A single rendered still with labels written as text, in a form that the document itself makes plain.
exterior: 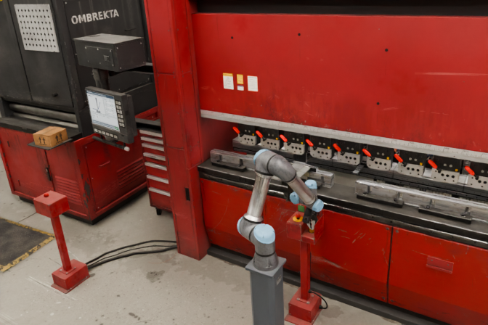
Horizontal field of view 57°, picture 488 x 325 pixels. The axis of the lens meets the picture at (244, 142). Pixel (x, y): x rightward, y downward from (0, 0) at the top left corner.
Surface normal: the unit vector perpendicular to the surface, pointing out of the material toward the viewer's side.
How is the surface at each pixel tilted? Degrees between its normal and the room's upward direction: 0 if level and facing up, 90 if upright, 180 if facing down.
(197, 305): 0
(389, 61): 90
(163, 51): 90
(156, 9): 90
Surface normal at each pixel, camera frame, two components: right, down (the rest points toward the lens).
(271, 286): 0.25, 0.36
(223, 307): -0.06, -0.92
